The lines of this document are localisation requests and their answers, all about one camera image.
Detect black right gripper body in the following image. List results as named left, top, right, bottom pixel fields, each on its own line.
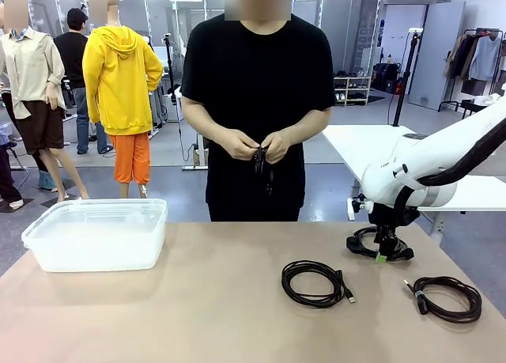
left=369, top=202, right=421, bottom=241

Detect thick black power cable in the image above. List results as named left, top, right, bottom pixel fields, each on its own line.
left=346, top=226, right=415, bottom=261

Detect black braided USB extension cable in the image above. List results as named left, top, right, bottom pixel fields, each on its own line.
left=402, top=275, right=483, bottom=324

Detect black cable bundle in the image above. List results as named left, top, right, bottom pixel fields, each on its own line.
left=252, top=143, right=278, bottom=198

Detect person's left forearm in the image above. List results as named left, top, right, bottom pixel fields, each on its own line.
left=283, top=100, right=333, bottom=143

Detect person's right forearm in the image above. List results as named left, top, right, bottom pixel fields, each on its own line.
left=182, top=96, right=238, bottom=153

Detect person's left hand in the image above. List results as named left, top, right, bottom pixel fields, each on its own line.
left=262, top=131, right=294, bottom=164

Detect person's right hand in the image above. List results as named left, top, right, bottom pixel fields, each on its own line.
left=225, top=128, right=262, bottom=161

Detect white shoe rack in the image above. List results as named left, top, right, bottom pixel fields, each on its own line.
left=333, top=74, right=372, bottom=107

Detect black suitcases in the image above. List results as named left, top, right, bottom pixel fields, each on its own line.
left=373, top=62, right=405, bottom=94

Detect black pole stand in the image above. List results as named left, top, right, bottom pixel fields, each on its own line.
left=391, top=27, right=424, bottom=127

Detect black clothes rack with garments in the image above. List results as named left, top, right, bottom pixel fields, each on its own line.
left=438, top=27, right=506, bottom=113

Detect person's black t-shirt torso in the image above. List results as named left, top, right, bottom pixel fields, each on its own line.
left=180, top=11, right=337, bottom=223

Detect clear plastic storage container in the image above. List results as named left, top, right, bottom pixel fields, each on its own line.
left=21, top=198, right=169, bottom=273

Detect mannequin in yellow hoodie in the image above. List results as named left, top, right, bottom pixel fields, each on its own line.
left=81, top=0, right=164, bottom=200

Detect background person in black cap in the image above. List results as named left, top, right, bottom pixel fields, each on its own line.
left=53, top=6, right=114, bottom=155

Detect mannequin in beige shirt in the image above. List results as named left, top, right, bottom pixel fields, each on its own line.
left=0, top=0, right=90, bottom=202

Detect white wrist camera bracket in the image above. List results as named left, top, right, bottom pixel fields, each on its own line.
left=346, top=195, right=375, bottom=221

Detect black coiled USB cable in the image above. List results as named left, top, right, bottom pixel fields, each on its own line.
left=281, top=259, right=357, bottom=309

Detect black corrugated cable conduit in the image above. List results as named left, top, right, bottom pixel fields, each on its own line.
left=395, top=117, right=506, bottom=221

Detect white desk leg frame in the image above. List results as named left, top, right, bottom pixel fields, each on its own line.
left=181, top=137, right=210, bottom=171

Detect black camera tripod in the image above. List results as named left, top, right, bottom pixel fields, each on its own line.
left=163, top=32, right=186, bottom=170

